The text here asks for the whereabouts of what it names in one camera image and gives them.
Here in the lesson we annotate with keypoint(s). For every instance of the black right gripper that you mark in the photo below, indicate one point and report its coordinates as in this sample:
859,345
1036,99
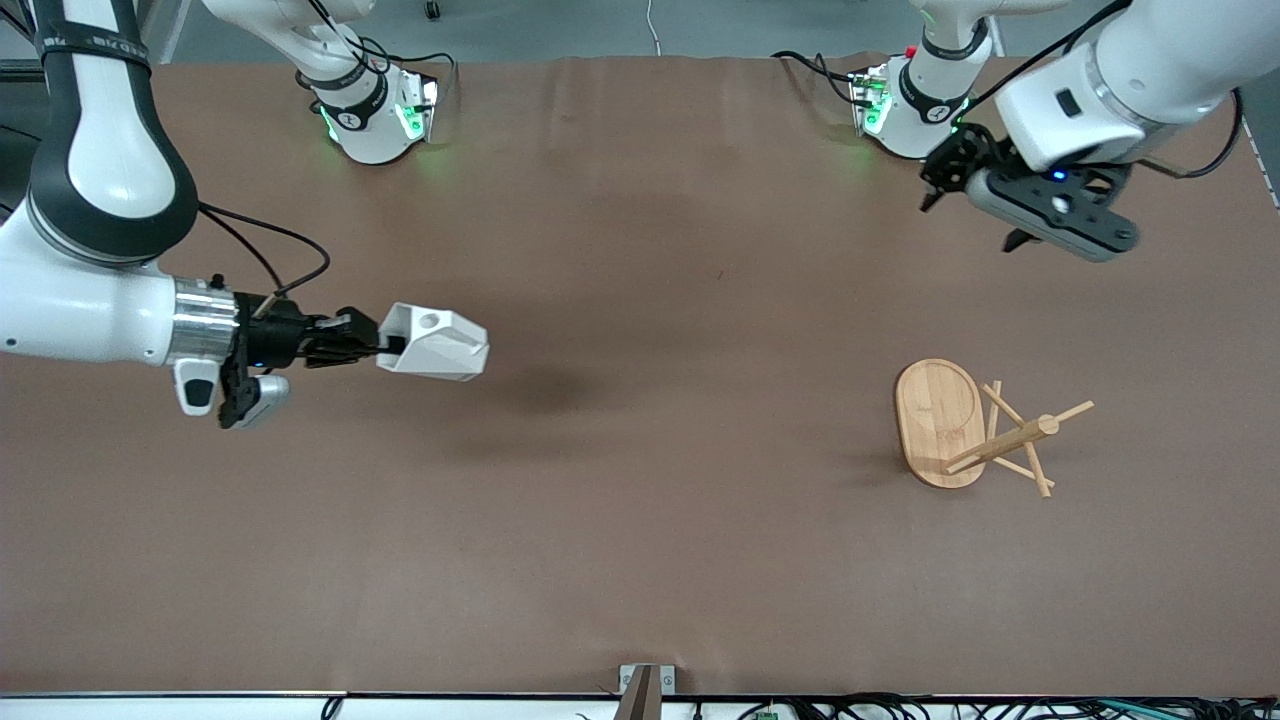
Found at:
283,338

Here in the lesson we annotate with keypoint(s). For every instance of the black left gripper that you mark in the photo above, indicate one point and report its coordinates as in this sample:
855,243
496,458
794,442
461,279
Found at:
962,160

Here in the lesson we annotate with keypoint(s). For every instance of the white faceted cup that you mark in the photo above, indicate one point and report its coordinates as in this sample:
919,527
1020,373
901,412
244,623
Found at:
445,345

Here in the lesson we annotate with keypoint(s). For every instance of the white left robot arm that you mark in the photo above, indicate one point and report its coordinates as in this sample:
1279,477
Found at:
1150,70

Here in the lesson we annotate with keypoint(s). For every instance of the wooden cup rack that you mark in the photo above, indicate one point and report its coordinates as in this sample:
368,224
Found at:
940,420

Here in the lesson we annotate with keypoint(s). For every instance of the left base connector box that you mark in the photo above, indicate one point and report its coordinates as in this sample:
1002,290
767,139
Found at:
868,95

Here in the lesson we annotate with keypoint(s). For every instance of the base connector box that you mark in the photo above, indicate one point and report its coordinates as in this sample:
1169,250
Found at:
425,95
868,95

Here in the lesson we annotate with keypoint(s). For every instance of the right base connector box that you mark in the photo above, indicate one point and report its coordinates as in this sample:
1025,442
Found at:
425,95

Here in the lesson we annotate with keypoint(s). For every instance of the brown table cover sheet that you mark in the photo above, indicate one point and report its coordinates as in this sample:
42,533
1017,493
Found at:
640,450

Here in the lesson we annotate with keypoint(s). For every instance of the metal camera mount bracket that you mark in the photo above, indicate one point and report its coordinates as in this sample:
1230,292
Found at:
645,690

